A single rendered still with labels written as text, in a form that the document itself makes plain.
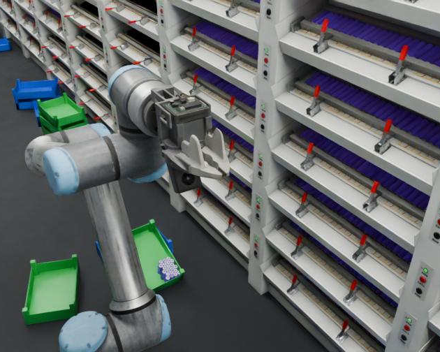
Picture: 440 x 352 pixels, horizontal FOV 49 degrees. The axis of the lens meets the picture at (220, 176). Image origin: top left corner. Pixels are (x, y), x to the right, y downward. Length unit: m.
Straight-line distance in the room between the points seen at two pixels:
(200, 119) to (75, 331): 1.00
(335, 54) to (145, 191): 1.64
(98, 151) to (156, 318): 0.81
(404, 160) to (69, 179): 0.85
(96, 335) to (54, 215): 1.26
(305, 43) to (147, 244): 1.23
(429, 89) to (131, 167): 0.72
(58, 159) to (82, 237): 1.63
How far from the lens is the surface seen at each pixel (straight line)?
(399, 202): 1.47
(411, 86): 1.28
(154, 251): 2.29
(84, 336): 1.58
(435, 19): 1.20
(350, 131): 1.45
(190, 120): 0.74
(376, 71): 1.34
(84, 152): 0.93
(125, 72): 0.94
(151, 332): 1.63
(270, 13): 1.57
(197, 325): 2.08
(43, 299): 2.29
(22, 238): 2.64
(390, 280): 1.57
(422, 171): 1.33
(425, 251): 1.39
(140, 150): 0.95
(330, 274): 1.80
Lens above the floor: 1.61
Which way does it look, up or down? 34 degrees down
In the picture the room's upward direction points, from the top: straight up
